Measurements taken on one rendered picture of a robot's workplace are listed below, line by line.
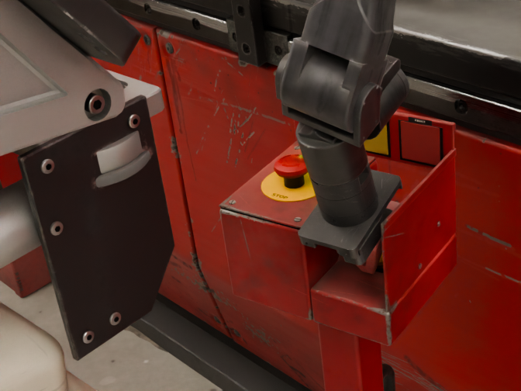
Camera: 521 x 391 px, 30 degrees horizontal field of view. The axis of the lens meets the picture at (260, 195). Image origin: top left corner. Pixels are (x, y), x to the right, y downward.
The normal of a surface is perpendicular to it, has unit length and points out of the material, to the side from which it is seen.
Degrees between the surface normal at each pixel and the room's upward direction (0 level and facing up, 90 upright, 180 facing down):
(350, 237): 15
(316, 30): 71
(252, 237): 90
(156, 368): 0
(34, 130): 90
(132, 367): 0
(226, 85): 90
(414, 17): 0
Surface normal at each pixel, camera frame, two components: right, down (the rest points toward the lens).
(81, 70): 0.72, 0.29
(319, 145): -0.26, -0.69
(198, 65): -0.73, 0.42
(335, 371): -0.56, 0.48
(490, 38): -0.11, -0.85
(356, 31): -0.49, 0.20
